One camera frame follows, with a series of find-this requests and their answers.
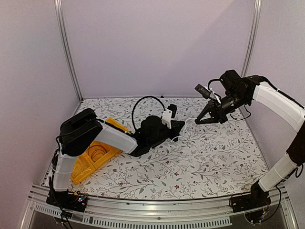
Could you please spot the floral patterned table mat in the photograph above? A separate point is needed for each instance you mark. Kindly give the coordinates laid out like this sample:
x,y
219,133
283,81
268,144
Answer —
x,y
206,161

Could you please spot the left arm base electronics board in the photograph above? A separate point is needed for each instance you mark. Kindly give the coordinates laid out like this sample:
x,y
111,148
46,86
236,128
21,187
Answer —
x,y
75,201

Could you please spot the aluminium right corner post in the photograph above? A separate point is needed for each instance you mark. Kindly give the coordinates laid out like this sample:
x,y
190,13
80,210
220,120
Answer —
x,y
252,37

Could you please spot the aluminium left corner post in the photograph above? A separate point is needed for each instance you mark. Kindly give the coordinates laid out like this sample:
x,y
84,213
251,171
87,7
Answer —
x,y
66,48

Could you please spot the yellow divided plastic bin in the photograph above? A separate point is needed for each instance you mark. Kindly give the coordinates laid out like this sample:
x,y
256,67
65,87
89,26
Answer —
x,y
96,155

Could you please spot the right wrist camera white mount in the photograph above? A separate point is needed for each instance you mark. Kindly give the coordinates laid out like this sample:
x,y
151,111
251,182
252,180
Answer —
x,y
208,94

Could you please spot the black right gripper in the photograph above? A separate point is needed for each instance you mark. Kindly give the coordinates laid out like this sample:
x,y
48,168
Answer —
x,y
219,113

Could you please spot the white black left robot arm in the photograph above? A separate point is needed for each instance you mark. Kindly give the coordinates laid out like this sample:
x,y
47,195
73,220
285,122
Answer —
x,y
80,132

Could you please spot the right arm base electronics board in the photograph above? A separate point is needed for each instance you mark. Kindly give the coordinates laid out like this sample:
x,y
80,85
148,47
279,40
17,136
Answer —
x,y
256,210

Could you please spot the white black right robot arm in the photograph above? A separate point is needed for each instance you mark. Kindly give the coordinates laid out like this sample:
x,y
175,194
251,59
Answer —
x,y
241,91

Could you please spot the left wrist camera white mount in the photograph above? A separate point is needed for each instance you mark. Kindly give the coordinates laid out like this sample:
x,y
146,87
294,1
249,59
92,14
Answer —
x,y
168,114

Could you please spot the aluminium front frame rail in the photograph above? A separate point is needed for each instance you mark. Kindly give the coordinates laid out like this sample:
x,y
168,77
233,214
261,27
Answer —
x,y
111,213

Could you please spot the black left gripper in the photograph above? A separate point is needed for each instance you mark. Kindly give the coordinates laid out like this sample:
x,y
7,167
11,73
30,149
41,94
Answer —
x,y
176,128

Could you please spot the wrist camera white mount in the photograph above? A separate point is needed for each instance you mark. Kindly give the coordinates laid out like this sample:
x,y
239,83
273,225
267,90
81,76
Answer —
x,y
208,94
168,114

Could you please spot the aluminium corner post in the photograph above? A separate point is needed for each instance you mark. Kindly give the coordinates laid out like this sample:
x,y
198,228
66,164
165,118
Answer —
x,y
252,37
66,48

